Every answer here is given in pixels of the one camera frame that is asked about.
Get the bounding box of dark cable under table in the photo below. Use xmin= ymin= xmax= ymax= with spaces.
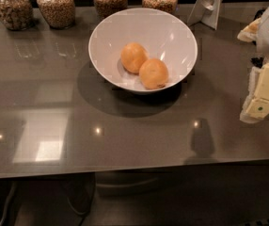
xmin=63 ymin=172 xmax=97 ymax=226

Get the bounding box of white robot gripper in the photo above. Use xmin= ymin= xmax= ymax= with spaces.
xmin=237 ymin=7 xmax=269 ymax=123

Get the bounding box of white ceramic bowl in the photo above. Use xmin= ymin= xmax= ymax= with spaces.
xmin=88 ymin=8 xmax=198 ymax=94

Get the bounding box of far left glass grain jar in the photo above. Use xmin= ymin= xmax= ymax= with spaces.
xmin=0 ymin=0 xmax=34 ymax=31

